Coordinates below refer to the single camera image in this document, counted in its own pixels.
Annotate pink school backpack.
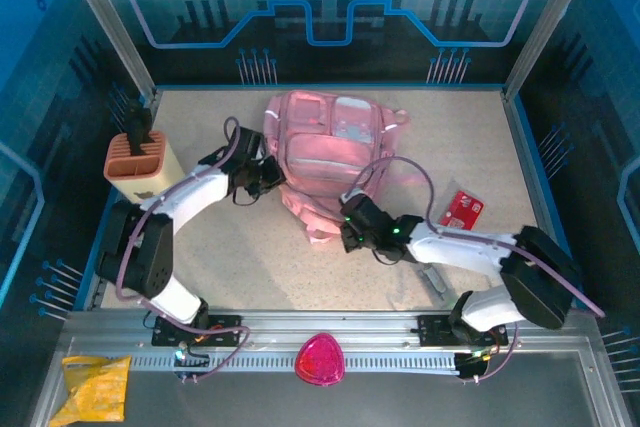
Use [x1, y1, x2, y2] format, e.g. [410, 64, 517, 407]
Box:
[263, 90, 412, 247]

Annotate red stationery packet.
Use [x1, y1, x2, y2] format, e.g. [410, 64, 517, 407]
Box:
[438, 179, 487, 232]

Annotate yellow plastic bag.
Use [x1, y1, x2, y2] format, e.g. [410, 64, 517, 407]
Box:
[48, 354, 134, 424]

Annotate small grey metal clip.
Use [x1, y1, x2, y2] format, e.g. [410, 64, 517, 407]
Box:
[417, 266, 448, 301]

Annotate aluminium front platform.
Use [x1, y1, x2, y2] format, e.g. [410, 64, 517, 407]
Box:
[29, 309, 634, 427]

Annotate beige holder orange slotted top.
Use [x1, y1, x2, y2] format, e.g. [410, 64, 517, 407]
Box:
[103, 130, 189, 208]

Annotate pink rounded triangular button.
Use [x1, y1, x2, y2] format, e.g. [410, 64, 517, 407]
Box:
[293, 331, 346, 388]

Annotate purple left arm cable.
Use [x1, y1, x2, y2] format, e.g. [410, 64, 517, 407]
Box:
[115, 116, 251, 384]

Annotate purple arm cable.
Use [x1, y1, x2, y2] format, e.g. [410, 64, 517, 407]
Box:
[344, 155, 606, 384]
[115, 116, 251, 384]

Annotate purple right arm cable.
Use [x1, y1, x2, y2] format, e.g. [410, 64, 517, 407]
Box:
[344, 155, 606, 384]

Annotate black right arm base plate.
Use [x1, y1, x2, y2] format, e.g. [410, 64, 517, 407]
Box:
[417, 314, 509, 348]

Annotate black tool handles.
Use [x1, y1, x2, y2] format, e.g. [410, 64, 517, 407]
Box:
[123, 99, 154, 157]

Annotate slotted grey cable duct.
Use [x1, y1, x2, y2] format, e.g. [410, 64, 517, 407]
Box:
[130, 354, 461, 373]

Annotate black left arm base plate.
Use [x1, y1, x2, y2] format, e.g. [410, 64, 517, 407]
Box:
[151, 314, 244, 348]

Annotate aluminium frame post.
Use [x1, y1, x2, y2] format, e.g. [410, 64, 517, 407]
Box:
[53, 0, 160, 103]
[502, 0, 604, 103]

